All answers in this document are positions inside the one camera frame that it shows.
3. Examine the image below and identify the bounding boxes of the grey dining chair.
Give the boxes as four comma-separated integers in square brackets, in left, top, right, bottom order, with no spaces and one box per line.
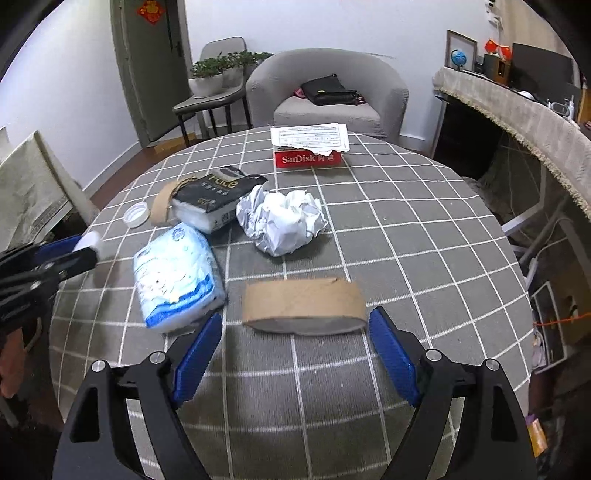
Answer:
[173,37,252,139]

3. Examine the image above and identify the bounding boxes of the red box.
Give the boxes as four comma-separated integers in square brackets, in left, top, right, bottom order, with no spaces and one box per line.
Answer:
[273,147,343,171]

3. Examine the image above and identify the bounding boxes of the black tissue packet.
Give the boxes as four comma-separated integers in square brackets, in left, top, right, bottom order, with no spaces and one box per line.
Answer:
[173,166,269,234]

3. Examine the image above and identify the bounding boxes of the chair with beige cover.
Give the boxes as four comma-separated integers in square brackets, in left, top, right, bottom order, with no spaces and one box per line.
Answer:
[0,130,100,252]

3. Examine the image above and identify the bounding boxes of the wooden speaker box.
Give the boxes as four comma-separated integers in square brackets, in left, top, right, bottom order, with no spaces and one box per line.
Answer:
[484,53,512,84]

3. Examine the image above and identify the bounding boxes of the beige fringed desk cloth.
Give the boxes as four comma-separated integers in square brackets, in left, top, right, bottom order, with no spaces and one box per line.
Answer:
[431,66,591,220]

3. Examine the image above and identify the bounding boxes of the white storage rack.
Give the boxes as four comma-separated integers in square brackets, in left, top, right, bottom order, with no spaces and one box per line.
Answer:
[531,281,591,370]

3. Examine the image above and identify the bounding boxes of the white desk frame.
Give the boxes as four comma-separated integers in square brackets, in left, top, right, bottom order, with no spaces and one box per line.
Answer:
[501,171,568,259]

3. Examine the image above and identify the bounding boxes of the orange cable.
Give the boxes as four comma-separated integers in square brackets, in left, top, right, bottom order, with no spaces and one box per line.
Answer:
[533,311,591,328]

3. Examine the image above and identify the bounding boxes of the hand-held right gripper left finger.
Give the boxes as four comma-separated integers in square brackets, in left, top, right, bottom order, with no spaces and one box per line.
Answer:
[55,311,225,480]

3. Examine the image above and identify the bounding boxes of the grey checked tablecloth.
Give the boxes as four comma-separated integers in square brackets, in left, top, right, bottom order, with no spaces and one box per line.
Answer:
[48,124,536,480]

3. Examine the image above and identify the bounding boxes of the potted plant in white pot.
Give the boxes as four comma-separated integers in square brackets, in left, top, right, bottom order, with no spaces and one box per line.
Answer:
[222,51,274,89]
[188,56,227,100]

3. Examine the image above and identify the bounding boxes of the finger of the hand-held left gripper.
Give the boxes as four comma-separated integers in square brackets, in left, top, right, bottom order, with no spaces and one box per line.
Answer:
[0,235,86,278]
[0,249,99,330]

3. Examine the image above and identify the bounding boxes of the grey armchair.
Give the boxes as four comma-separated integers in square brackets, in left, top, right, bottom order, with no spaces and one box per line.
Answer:
[246,48,409,139]

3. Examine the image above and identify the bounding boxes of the small cardboard roll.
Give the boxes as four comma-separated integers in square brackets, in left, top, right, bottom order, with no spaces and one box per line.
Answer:
[151,178,195,227]

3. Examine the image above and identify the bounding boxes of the white printed paper sheets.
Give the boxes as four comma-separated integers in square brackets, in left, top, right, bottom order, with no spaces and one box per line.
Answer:
[270,123,352,160]

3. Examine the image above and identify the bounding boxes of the black handbag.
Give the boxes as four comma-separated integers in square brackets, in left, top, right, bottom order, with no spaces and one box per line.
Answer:
[300,75,360,107]

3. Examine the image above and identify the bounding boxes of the blue tissue packet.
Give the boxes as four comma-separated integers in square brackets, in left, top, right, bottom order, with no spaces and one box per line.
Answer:
[133,222,228,333]

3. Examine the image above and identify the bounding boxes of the red door decoration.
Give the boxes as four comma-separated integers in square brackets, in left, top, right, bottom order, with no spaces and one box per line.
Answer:
[137,0,163,23]

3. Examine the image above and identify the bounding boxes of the large cardboard tape roll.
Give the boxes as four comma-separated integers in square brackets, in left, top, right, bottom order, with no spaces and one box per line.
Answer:
[242,277,368,337]

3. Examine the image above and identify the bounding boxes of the grey green door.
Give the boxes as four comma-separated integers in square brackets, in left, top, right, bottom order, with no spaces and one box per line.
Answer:
[111,0,195,144]

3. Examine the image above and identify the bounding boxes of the black monitor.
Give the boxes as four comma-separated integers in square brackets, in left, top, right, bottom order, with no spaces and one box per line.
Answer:
[510,43,580,97]

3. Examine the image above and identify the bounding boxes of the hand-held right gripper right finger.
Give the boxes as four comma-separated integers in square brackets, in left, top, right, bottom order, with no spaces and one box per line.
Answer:
[368,305,539,480]

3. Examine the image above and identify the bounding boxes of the picture frame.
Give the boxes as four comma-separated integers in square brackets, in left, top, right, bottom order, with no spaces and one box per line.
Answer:
[444,30,478,72]

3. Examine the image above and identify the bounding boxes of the white bottle cap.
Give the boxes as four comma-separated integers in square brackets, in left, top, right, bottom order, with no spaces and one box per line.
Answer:
[124,202,151,228]

